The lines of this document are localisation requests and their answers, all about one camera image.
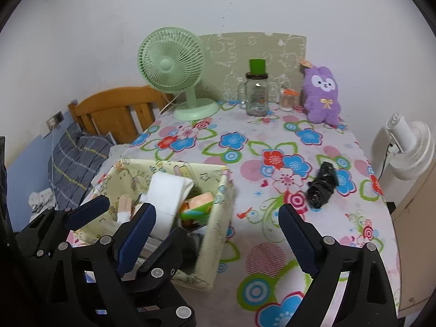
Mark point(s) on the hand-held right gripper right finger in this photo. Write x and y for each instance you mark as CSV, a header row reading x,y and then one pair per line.
x,y
299,242

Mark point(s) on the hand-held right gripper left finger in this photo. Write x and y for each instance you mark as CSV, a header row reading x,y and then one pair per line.
x,y
136,242

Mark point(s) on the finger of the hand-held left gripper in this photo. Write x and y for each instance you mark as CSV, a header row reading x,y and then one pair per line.
x,y
88,209
167,248

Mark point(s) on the white beige sock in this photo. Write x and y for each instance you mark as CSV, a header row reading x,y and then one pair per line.
x,y
124,206

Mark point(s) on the green orange tissue pack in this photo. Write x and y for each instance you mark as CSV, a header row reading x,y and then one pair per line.
x,y
199,206

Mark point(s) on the yellow fabric storage box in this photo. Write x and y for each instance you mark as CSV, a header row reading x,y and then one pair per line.
x,y
218,231

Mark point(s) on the grey plaid pillow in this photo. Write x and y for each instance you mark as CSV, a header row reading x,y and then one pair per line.
x,y
78,163

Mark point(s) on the white crumpled cloth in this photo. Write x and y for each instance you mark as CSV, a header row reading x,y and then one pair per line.
x,y
41,199

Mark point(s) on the wooden headboard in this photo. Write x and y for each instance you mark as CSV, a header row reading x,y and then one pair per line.
x,y
115,115

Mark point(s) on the floral tablecloth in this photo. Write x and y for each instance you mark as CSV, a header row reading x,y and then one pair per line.
x,y
272,136

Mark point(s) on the beige wardrobe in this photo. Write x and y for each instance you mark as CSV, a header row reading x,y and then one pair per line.
x,y
419,245

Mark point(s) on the small jar orange lid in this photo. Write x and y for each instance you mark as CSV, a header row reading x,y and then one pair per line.
x,y
288,104

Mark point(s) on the purple plush rabbit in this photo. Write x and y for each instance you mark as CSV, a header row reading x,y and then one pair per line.
x,y
322,102

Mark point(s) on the white standing fan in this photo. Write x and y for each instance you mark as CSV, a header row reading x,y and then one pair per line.
x,y
412,150

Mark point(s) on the glass jar mug green lid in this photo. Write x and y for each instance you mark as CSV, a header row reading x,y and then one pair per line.
x,y
257,98

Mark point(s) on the green desk fan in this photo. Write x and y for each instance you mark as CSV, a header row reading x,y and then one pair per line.
x,y
170,64

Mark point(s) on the green patterned board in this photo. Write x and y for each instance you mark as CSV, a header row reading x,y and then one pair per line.
x,y
231,51

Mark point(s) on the wall socket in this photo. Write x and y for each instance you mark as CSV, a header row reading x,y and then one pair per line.
x,y
56,119

